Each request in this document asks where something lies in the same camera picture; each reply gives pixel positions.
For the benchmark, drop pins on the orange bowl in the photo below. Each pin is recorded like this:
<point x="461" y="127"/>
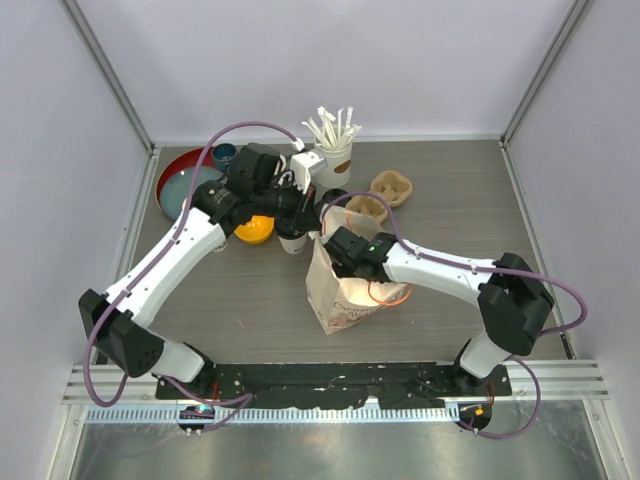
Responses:
<point x="258" y="230"/>

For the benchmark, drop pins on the blue-grey plate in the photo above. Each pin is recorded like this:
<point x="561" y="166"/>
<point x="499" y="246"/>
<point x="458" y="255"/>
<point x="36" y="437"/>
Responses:
<point x="175" y="190"/>

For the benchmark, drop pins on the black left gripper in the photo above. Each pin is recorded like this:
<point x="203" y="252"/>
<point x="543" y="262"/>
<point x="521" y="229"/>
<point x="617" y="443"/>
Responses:
<point x="305" y="216"/>

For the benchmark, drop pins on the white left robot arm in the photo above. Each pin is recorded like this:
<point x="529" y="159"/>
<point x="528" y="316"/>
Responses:
<point x="118" y="321"/>

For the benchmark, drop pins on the slotted cable duct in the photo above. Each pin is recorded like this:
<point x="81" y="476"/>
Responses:
<point x="190" y="414"/>

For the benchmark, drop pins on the stack of black lids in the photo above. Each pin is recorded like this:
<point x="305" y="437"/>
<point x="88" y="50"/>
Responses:
<point x="337" y="195"/>

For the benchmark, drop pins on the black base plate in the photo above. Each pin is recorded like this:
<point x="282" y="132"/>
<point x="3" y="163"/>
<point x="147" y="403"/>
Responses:
<point x="339" y="386"/>

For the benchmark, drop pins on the red round tray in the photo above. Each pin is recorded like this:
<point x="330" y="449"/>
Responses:
<point x="176" y="164"/>

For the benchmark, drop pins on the cardboard cup carrier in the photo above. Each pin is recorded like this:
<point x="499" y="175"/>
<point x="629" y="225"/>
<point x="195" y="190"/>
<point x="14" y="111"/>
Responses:
<point x="392" y="186"/>
<point x="368" y="206"/>

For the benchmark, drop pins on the brown paper bag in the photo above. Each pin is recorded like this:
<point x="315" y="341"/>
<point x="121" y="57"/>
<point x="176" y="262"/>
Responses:
<point x="339" y="303"/>

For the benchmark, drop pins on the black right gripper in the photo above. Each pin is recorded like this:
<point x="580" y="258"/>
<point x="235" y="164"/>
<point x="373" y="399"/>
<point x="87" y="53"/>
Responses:
<point x="341" y="269"/>

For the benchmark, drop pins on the stack of white paper cups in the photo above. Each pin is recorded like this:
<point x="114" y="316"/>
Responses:
<point x="220" y="246"/>

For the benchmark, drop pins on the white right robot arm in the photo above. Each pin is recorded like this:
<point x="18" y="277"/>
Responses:
<point x="513" y="303"/>

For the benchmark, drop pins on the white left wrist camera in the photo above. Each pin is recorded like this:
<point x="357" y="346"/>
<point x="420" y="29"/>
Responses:
<point x="305" y="164"/>

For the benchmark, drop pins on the small blue cup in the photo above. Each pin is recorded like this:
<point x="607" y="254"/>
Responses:
<point x="223" y="154"/>

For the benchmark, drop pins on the white straw holder cup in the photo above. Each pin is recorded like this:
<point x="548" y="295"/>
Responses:
<point x="337" y="172"/>

